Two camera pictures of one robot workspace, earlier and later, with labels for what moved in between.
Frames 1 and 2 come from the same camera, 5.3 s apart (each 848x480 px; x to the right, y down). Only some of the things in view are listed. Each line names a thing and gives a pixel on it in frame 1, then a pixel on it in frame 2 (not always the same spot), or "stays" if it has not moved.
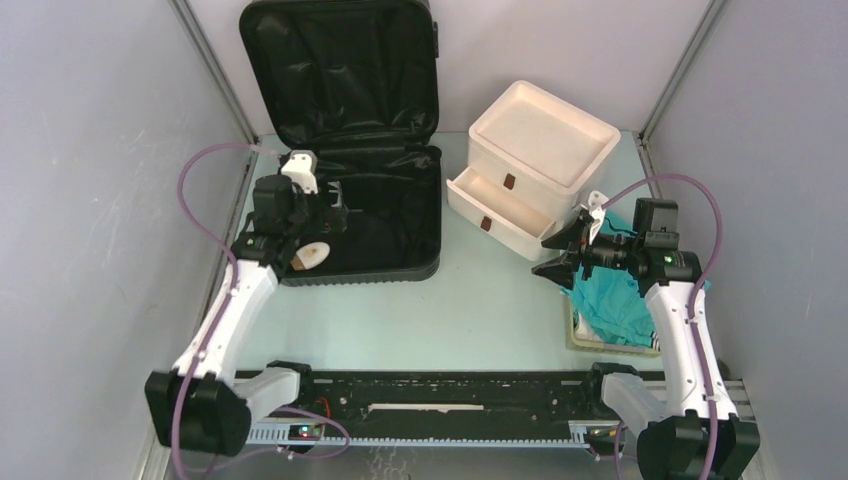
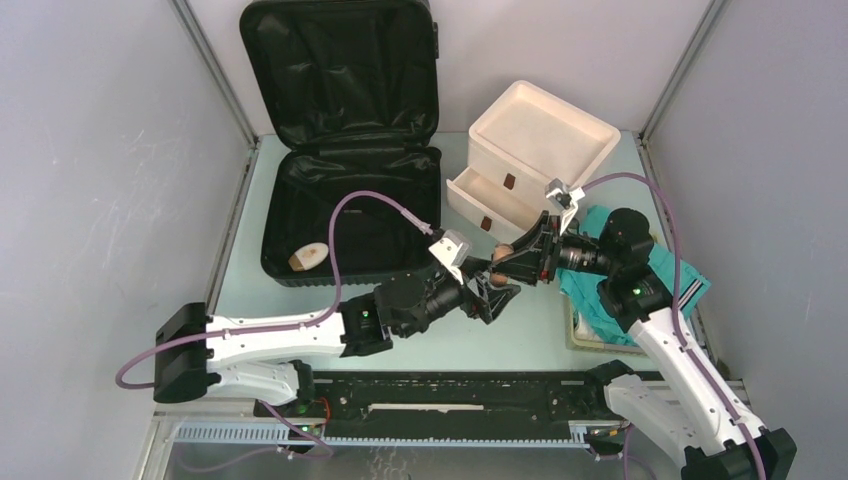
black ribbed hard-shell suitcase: x=353 y=86 stays
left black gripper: x=326 y=219 → x=491 y=302
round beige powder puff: x=310 y=256 stays
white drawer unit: x=530 y=157 stays
